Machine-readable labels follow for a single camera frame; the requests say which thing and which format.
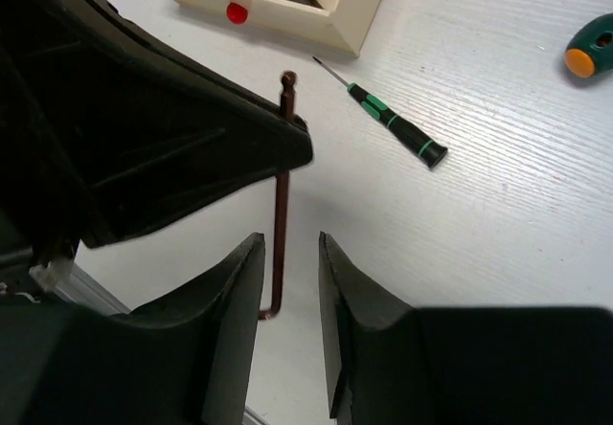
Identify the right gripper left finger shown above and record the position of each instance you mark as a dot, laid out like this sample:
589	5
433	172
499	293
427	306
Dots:
183	358

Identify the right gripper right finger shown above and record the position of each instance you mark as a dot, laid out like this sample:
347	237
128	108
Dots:
389	362

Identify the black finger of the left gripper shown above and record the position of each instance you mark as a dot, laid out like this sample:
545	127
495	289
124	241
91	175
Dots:
109	134

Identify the long brown hex key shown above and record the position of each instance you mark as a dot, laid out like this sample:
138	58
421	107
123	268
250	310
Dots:
287	103

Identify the slim black green screwdriver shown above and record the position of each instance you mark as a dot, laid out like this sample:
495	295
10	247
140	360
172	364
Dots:
408	134

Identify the cream compartment tray box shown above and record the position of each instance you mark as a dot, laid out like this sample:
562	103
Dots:
338	24

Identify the stubby green orange screwdriver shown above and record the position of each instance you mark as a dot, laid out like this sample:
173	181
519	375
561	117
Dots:
589	52

